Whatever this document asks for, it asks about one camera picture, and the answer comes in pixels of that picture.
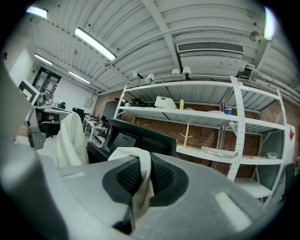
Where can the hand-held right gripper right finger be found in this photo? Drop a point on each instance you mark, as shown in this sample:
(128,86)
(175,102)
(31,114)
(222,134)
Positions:
(199,211)

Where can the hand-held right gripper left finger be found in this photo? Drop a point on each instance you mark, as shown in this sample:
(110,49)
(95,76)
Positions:
(70,199)

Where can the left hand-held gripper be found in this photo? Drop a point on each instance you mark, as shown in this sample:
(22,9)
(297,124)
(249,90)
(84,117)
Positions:
(36,126)

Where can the white clothes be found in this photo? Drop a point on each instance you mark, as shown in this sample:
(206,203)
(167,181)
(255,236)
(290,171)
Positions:
(70,140)

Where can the black swivel chair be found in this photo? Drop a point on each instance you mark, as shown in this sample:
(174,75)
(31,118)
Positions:
(131,138)

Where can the black double door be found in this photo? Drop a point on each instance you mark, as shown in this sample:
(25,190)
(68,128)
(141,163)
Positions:
(47,84)

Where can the grey electrical panel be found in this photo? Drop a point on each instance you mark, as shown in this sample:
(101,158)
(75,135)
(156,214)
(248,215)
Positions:
(88,103)

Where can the row of white desks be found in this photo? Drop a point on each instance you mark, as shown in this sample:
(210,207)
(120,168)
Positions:
(93,126)

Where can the long ceiling light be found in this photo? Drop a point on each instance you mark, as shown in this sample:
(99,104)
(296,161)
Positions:
(79,77)
(269,23)
(37,11)
(96,44)
(43,59)

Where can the white tubes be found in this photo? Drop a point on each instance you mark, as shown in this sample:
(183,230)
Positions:
(218,152)

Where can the yellow wooden stand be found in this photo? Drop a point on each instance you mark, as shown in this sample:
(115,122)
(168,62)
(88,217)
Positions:
(187,136)

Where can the black clutter pile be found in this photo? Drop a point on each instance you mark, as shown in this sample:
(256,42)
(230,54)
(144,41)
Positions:
(139,102)

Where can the white shelving rack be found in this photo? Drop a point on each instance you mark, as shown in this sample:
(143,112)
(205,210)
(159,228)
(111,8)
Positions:
(239,131)

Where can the black white desk lamp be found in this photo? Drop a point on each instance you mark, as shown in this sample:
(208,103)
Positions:
(137,76)

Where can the crumpled clear plastic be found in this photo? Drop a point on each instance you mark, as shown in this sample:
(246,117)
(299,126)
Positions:
(272,155)

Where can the pink round tray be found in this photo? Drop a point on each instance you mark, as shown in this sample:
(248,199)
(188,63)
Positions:
(215,112)

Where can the white paper roll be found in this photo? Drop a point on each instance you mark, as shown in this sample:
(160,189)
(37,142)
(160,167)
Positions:
(150,78)
(186,71)
(175,72)

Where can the blue cup white lid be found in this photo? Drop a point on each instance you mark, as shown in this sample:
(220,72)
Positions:
(228,111)

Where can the yellow bottle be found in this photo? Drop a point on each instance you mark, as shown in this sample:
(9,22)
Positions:
(182,104)

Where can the red white sign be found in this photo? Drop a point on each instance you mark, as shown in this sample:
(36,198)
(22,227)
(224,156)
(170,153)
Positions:
(292,135)

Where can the ceiling air conditioner unit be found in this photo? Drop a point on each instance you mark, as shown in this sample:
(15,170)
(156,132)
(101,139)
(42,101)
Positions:
(211,56)

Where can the ceiling dome sensor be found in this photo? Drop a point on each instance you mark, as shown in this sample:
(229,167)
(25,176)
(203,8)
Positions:
(254,36)

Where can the dark wall board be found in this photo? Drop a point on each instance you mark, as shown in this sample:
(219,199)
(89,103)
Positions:
(109,110)

